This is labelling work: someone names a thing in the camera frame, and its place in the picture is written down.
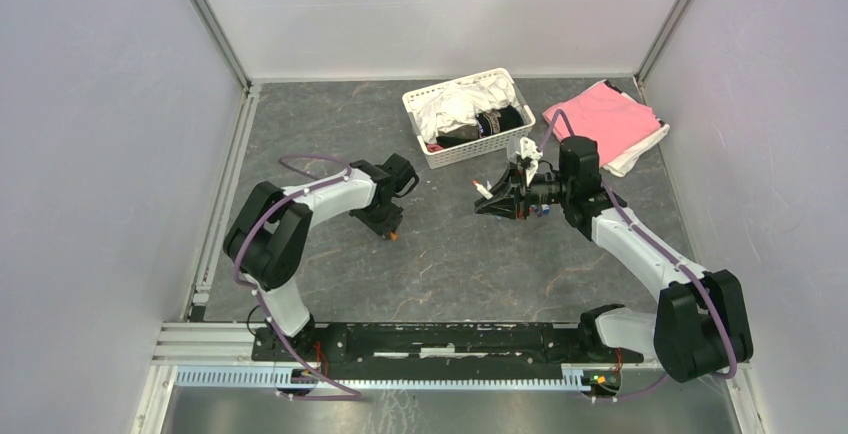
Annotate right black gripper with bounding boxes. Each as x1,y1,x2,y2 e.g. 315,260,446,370
475,161,573,221

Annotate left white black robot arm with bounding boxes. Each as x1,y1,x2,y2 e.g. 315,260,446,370
222,154,420,362

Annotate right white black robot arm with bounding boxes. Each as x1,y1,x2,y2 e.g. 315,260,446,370
474,136,754,383

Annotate white plastic basket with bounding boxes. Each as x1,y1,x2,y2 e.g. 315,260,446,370
402,68,536,169

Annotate black cloth in basket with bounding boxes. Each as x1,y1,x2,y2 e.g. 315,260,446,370
436,106,525,149

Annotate white cloth in basket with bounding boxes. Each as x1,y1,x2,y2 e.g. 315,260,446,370
410,76,517,144

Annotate white cloth under pink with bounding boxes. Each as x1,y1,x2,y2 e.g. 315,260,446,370
603,80,670,177

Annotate pink folded cloth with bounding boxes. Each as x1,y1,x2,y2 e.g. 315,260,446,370
543,80,621,167

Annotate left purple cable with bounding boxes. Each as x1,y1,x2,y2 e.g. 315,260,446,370
231,154,364,403

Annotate purple cable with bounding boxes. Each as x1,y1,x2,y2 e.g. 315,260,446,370
537,108,740,402
231,154,364,403

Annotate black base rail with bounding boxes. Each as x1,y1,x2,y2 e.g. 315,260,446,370
290,322,644,381

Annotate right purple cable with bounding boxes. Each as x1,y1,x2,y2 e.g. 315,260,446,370
537,108,740,402

